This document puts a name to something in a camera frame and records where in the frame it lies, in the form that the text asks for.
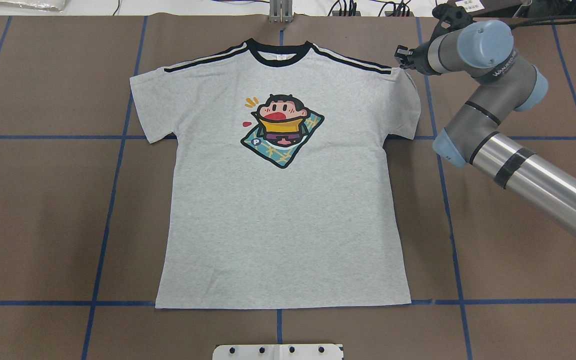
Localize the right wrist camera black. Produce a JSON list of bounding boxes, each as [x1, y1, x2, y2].
[[430, 3, 475, 41]]

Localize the white camera stand post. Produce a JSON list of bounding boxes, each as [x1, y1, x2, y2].
[[212, 343, 345, 360]]

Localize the aluminium frame post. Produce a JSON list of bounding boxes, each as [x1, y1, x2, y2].
[[269, 0, 294, 23]]

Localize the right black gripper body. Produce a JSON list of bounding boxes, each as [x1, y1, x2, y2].
[[411, 44, 436, 76]]

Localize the grey cartoon print t-shirt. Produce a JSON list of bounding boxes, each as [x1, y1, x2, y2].
[[129, 39, 421, 310]]

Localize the clear plastic bag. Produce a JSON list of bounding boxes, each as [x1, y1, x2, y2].
[[0, 0, 67, 12]]

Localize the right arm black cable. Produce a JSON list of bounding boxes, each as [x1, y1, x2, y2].
[[508, 14, 576, 28]]

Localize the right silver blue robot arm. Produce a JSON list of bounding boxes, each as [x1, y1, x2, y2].
[[394, 19, 576, 235]]

